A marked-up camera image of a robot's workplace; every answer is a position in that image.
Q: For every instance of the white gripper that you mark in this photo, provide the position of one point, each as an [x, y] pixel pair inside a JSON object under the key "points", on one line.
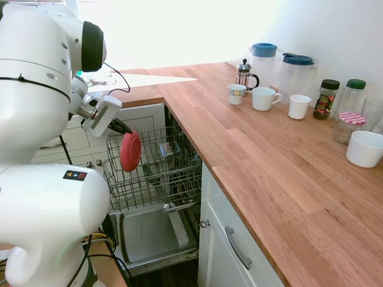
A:
{"points": [[103, 115]]}

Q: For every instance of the pink round plate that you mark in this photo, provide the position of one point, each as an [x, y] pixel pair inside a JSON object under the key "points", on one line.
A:
{"points": [[131, 151]]}

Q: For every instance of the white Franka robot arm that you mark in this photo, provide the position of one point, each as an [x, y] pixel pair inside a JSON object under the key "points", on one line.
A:
{"points": [[36, 98]]}

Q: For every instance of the open steel dishwasher door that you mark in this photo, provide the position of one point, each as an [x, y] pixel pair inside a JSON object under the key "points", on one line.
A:
{"points": [[146, 233]]}

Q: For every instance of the silver cabinet knob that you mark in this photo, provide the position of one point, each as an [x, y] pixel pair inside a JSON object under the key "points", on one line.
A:
{"points": [[99, 163], [204, 224], [89, 164]]}

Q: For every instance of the clear glass dish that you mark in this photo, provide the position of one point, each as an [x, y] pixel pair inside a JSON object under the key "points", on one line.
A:
{"points": [[100, 80]]}

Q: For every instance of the clear glass food container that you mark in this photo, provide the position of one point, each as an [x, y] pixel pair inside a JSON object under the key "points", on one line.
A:
{"points": [[169, 150]]}

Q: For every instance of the black table clamp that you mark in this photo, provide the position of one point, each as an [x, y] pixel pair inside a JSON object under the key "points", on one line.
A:
{"points": [[108, 227]]}

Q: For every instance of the small patterned cup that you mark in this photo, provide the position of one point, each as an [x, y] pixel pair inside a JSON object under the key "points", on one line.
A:
{"points": [[236, 95]]}

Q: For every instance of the glass french press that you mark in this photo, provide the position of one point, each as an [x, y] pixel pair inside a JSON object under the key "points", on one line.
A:
{"points": [[246, 76]]}

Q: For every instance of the wooden robot stand top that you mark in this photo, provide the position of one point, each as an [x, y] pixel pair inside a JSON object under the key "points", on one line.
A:
{"points": [[103, 269]]}

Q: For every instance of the round blue lid pitcher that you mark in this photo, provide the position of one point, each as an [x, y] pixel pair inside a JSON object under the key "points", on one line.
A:
{"points": [[263, 64]]}

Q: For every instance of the white ribbed cup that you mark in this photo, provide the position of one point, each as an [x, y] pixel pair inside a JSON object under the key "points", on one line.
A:
{"points": [[298, 107]]}

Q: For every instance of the spouted blue lid pitcher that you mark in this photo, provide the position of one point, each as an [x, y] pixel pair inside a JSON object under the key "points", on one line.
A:
{"points": [[296, 80]]}

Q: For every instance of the black lid spice jar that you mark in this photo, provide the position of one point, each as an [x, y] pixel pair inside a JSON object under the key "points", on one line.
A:
{"points": [[324, 101]]}

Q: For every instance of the red checkered lid jar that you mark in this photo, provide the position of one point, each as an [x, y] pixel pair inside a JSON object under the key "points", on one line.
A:
{"points": [[347, 128]]}

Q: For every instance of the green lid clear jar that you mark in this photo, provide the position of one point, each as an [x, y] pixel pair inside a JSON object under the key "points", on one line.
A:
{"points": [[353, 98]]}

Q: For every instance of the white ceramic bowl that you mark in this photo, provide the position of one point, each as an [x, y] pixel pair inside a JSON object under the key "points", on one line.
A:
{"points": [[363, 149]]}

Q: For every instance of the clear drinking glass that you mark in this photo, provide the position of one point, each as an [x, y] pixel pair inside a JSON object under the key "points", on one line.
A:
{"points": [[372, 113]]}

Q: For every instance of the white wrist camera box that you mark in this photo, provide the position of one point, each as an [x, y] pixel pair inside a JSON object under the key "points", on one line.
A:
{"points": [[95, 100]]}

